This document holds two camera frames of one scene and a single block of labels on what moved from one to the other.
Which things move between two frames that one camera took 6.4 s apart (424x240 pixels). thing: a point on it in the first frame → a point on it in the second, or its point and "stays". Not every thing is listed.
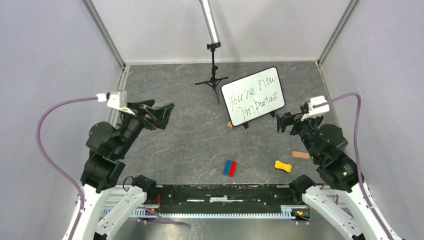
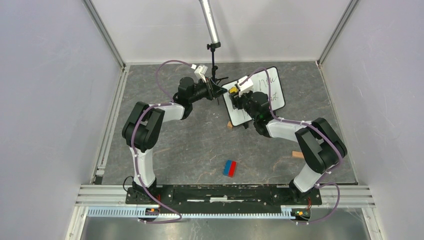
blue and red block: x=230 y=167 stays
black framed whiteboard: x=253 y=96 stays
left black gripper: x=160 y=115 → x=213 y=90
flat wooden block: x=298 y=154 stays
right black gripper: x=296 y=119 → x=236 y=100
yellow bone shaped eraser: x=287 y=167 → x=233 y=90
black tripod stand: x=213 y=81 stays
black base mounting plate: x=217 y=199 stays
